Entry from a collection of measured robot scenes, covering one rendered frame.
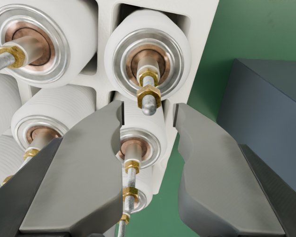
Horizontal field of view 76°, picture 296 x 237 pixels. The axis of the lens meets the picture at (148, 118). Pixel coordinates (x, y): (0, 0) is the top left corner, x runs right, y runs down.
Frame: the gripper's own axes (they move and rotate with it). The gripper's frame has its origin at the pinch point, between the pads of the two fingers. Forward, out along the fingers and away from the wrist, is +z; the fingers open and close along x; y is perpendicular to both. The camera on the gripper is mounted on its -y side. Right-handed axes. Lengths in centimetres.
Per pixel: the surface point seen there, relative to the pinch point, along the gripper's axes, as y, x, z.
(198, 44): -0.6, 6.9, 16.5
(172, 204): 64, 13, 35
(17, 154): 18.9, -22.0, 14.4
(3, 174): 19.3, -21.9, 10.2
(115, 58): -0.2, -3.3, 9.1
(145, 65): -0.5, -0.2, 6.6
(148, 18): -3.9, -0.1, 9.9
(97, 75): 4.6, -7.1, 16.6
